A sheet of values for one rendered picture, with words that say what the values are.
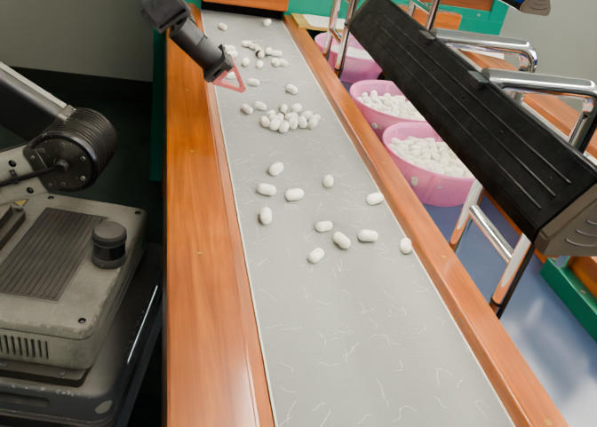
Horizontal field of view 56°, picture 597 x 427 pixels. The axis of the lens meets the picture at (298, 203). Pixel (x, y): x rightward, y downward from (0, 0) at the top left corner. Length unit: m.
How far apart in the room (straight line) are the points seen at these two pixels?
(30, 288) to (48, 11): 2.06
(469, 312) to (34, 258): 0.88
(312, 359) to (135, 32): 2.49
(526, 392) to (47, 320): 0.83
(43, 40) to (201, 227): 2.35
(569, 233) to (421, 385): 0.34
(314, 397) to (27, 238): 0.84
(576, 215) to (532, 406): 0.35
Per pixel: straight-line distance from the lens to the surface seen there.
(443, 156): 1.37
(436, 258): 0.95
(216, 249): 0.85
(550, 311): 1.11
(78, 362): 1.20
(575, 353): 1.05
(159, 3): 1.21
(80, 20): 3.08
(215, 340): 0.72
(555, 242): 0.51
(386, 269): 0.93
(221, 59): 1.24
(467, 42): 0.81
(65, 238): 1.35
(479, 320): 0.86
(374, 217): 1.05
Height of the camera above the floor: 1.29
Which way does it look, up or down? 32 degrees down
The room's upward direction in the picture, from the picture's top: 12 degrees clockwise
